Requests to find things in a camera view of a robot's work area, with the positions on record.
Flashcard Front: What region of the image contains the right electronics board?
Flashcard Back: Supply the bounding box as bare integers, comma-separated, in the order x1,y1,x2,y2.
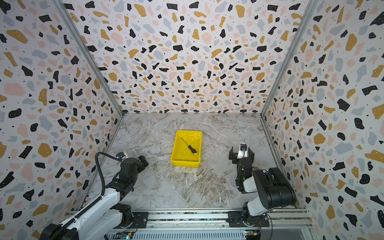
245,230,261,240

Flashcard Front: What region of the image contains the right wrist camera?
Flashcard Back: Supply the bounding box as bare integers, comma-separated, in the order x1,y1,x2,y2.
237,143,248,159

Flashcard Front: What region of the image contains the electronics board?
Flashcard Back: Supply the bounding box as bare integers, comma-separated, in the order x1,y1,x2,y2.
245,230,261,240
115,232,134,240

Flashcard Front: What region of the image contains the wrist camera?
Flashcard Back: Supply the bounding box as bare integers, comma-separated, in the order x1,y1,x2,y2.
237,143,248,159
116,152,128,162

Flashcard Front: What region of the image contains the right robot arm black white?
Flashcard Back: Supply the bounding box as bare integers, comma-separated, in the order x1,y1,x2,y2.
229,144,297,227

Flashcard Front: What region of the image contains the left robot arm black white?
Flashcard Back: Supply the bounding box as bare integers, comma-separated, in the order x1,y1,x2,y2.
40,152,149,240

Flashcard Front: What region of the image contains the yellow plastic bin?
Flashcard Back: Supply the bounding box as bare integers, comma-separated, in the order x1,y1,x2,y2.
171,130,203,168

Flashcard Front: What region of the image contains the screwdriver black yellow handle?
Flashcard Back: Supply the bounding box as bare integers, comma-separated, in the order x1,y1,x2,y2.
181,137,198,156

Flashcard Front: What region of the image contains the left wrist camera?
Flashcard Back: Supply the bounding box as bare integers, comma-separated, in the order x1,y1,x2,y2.
116,152,128,162

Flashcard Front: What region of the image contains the right aluminium corner post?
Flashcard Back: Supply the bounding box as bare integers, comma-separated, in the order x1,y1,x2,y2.
261,0,319,119

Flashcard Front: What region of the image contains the aluminium corner post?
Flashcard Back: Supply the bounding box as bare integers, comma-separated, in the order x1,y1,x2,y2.
51,1,124,117
261,0,319,119

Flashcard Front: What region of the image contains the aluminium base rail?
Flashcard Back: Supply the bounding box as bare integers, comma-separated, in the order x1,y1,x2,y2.
59,208,314,240

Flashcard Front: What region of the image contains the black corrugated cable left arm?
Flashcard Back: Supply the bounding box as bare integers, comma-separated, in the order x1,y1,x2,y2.
94,151,122,196

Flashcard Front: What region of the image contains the left aluminium corner post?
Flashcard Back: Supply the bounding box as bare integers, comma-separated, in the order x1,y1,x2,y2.
51,1,124,117

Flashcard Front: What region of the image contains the left electronics board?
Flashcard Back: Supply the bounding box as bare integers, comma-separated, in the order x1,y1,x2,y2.
115,232,134,240

